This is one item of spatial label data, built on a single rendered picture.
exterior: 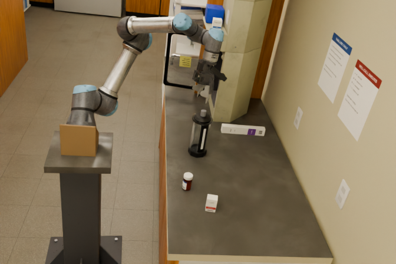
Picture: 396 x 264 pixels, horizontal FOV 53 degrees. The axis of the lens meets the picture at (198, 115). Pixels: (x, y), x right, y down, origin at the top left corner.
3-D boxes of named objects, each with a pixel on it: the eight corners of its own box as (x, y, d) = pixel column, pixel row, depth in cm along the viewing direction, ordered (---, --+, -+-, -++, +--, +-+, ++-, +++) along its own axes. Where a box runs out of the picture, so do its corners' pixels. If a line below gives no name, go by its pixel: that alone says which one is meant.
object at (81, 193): (36, 302, 229) (22, 183, 184) (50, 238, 270) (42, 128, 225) (120, 298, 239) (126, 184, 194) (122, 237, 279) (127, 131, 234)
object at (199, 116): (213, 125, 206) (215, 114, 202) (197, 126, 202) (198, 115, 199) (207, 116, 213) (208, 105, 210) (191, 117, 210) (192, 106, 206)
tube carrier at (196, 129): (210, 155, 215) (215, 122, 204) (191, 157, 211) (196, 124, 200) (203, 144, 223) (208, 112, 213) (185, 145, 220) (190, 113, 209)
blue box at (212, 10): (220, 19, 245) (222, 5, 240) (222, 25, 236) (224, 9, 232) (204, 17, 243) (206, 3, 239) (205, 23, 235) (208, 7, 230)
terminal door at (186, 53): (206, 91, 273) (215, 36, 253) (162, 84, 273) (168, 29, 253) (206, 91, 273) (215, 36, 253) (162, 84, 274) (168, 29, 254)
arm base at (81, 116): (61, 125, 194) (63, 105, 196) (70, 131, 208) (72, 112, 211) (92, 126, 194) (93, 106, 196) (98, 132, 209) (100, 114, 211)
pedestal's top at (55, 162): (43, 172, 193) (43, 166, 191) (54, 136, 220) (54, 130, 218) (110, 174, 199) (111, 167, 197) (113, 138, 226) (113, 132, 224)
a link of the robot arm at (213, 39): (214, 26, 192) (228, 32, 187) (209, 48, 196) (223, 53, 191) (205, 26, 186) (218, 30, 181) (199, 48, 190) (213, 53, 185)
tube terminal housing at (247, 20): (241, 100, 280) (265, -10, 241) (250, 124, 252) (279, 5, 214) (207, 97, 277) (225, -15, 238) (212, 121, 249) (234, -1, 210)
